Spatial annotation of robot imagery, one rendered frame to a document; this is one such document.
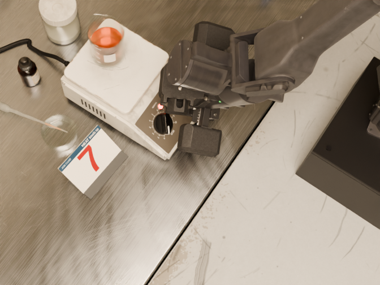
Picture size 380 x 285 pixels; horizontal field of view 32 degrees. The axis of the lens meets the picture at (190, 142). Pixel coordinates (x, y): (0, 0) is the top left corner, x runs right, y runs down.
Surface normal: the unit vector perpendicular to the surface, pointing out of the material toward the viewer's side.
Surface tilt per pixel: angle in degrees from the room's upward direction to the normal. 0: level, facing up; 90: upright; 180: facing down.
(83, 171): 40
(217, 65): 86
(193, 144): 30
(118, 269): 0
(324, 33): 86
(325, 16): 66
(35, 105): 0
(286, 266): 0
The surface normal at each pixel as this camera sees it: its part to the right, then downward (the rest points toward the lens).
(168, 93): 0.20, -0.07
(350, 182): -0.56, 0.77
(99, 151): 0.56, 0.13
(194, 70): 0.37, 0.39
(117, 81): 0.07, -0.32
